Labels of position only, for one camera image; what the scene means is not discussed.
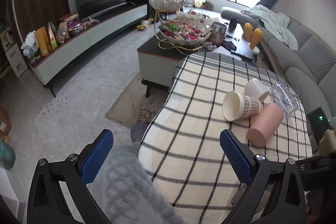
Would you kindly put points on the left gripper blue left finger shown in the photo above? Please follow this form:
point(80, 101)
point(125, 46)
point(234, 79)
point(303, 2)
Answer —
point(46, 203)

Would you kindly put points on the black top coffee table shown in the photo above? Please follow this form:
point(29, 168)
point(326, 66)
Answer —
point(156, 66)

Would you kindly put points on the clear snack jar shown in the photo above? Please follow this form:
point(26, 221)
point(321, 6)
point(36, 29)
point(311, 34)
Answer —
point(219, 30)

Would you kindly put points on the houndstooth paper cup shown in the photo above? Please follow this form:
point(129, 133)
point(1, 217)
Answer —
point(238, 106)

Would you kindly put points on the white plastic cup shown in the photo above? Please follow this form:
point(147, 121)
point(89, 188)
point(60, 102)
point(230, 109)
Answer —
point(256, 89)

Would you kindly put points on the two tier snack bowl stand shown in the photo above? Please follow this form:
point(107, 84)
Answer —
point(179, 30)

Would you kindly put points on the yellow rabbit ear stool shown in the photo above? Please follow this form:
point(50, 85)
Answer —
point(253, 37)

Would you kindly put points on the orange snack bag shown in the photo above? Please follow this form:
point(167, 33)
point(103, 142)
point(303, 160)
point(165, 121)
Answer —
point(43, 41)

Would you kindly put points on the black remote control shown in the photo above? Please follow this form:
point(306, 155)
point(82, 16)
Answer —
point(242, 56)

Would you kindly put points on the beige floor rug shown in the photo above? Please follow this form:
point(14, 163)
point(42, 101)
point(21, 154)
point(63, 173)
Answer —
point(133, 106)

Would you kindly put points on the black mug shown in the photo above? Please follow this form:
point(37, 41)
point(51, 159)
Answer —
point(232, 24)

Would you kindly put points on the cream plaid blanket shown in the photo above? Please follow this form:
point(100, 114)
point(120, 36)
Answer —
point(188, 148)

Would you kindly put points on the clear bluish plastic cup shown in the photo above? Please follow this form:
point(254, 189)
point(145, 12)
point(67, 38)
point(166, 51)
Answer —
point(283, 98)

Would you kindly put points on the pink plastic cup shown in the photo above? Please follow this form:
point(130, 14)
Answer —
point(265, 125)

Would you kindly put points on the white tissue bag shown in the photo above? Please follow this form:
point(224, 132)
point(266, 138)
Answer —
point(30, 46)

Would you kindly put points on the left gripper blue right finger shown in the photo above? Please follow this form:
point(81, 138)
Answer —
point(286, 201)

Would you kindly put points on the mint green throw blanket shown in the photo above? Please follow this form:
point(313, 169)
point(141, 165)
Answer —
point(275, 23)

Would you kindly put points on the grey sectional sofa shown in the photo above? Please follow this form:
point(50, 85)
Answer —
point(310, 71)

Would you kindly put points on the white long tv cabinet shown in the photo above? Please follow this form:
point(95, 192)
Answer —
point(49, 66)

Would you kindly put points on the grey fleece blanket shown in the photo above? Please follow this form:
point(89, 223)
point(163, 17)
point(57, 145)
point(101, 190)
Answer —
point(125, 192)

